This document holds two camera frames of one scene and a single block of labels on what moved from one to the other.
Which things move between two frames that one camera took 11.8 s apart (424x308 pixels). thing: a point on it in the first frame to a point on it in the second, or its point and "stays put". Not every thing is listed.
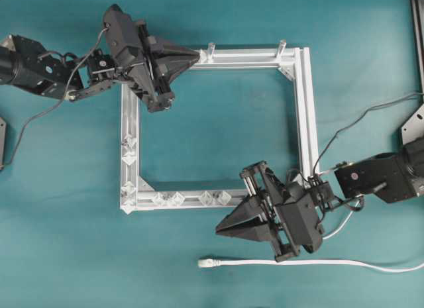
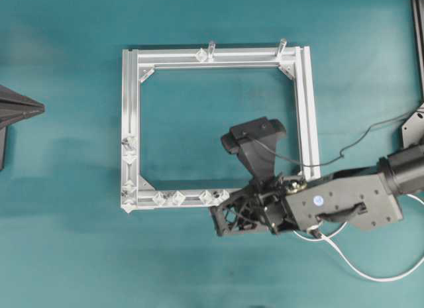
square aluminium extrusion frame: x=138 y=196 stays put
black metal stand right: x=413 y=128 stays put
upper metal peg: x=282 y=45 stays put
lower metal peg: x=211 y=48 stays put
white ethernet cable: x=205 y=263 to x=345 y=222
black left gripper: x=150 y=78 to x=10 y=99
